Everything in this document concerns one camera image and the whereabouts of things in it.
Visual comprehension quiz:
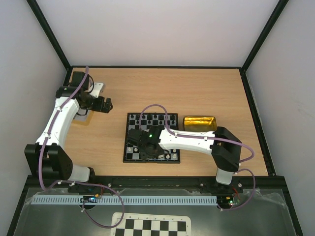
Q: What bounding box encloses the white slotted cable duct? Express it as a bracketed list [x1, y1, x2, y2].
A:
[31, 195, 217, 206]

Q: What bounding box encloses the black grey chess board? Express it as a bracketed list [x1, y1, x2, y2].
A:
[123, 113, 180, 164]

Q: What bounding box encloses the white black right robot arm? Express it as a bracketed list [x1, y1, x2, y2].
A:
[126, 126, 242, 193]

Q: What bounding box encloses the gold metal tray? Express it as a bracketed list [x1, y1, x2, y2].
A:
[183, 116, 217, 132]

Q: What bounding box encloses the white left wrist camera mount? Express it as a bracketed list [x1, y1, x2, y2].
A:
[88, 82, 105, 98]

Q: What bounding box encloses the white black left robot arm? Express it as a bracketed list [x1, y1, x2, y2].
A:
[24, 70, 113, 185]

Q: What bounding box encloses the checkered calibration board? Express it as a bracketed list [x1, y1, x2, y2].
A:
[110, 212, 192, 236]

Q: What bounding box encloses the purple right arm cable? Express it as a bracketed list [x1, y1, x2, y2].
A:
[139, 104, 256, 212]

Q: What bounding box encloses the black mounting rail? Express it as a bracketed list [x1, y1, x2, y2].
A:
[67, 176, 243, 194]

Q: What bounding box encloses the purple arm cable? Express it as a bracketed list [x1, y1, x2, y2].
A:
[139, 104, 256, 212]
[39, 65, 126, 228]

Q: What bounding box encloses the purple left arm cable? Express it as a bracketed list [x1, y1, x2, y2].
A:
[39, 65, 126, 228]

